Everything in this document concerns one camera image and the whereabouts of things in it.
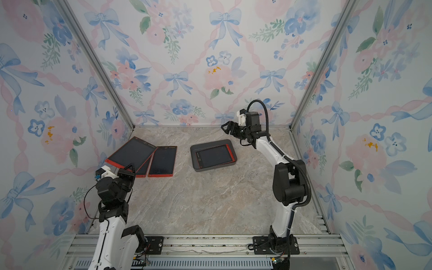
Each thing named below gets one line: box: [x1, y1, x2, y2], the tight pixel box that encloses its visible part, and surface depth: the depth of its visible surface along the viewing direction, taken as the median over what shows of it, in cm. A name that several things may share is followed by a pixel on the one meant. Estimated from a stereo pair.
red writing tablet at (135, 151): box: [104, 136, 158, 174], surface depth 88 cm
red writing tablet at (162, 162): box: [147, 146, 178, 178], surface depth 103 cm
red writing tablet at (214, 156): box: [194, 143, 236, 170], surface depth 106 cm
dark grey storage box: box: [190, 138, 238, 173], surface depth 106 cm
